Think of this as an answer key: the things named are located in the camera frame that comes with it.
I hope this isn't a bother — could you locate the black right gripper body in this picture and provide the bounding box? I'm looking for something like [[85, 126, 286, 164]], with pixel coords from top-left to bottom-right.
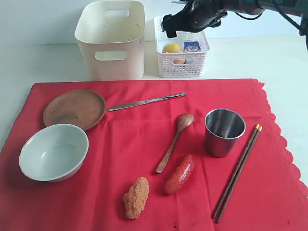
[[175, 0, 228, 33]]

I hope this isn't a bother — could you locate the yellow lemon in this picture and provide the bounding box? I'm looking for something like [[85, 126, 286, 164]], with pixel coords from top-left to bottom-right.
[[162, 43, 182, 53]]

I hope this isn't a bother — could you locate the blue white milk carton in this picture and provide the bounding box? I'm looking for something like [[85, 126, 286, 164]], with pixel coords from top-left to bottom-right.
[[183, 41, 201, 53]]

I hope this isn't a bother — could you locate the brown egg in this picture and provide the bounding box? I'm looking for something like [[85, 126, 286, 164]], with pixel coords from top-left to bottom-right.
[[173, 51, 186, 64]]

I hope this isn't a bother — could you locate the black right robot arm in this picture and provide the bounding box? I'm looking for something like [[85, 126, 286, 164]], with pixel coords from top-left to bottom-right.
[[161, 0, 308, 38]]

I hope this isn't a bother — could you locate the white perforated plastic basket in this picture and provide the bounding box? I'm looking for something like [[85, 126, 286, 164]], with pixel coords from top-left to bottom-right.
[[154, 16, 210, 77]]

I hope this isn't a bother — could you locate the cream plastic tub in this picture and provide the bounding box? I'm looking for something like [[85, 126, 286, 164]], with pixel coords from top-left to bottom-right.
[[75, 0, 145, 80]]

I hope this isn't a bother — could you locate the stainless steel table knife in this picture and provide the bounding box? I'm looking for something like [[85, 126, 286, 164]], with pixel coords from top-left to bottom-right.
[[107, 93, 187, 111]]

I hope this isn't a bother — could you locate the brown wooden spoon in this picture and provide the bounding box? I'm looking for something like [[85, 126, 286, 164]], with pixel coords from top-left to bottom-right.
[[155, 113, 195, 174]]

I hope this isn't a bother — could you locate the stainless steel cup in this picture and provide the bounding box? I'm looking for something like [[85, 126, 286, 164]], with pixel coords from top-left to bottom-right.
[[205, 108, 246, 158]]

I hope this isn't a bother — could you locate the brown wooden plate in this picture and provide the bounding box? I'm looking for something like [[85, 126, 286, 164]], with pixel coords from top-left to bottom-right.
[[42, 90, 106, 130]]

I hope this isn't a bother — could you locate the red tablecloth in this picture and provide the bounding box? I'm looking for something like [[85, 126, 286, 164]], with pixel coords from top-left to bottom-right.
[[0, 79, 308, 231]]

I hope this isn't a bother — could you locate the right dark wooden chopstick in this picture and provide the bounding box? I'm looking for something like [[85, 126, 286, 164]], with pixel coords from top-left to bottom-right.
[[219, 125, 263, 222]]

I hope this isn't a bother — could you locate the red sausage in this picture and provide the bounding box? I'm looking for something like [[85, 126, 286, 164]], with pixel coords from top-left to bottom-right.
[[164, 154, 195, 195]]

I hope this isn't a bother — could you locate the pale green ceramic bowl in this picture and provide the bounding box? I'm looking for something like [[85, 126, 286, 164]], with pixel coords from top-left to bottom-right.
[[19, 124, 89, 182]]

